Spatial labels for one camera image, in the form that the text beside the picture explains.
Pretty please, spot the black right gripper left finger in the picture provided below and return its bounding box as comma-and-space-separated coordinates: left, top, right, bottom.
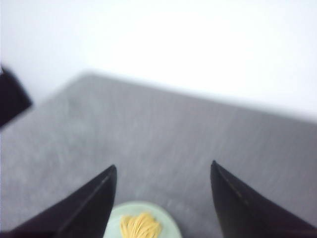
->
0, 165, 117, 238

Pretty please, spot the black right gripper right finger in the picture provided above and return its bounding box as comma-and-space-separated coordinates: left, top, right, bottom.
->
210, 161, 317, 238

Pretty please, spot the yellow vermicelli noodle bundle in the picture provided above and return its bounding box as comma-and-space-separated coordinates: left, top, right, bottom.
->
119, 213, 161, 238

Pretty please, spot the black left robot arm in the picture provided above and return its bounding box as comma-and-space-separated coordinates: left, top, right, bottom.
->
0, 65, 33, 128

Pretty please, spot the light green round plate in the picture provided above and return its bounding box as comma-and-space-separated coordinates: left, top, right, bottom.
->
104, 201, 182, 238

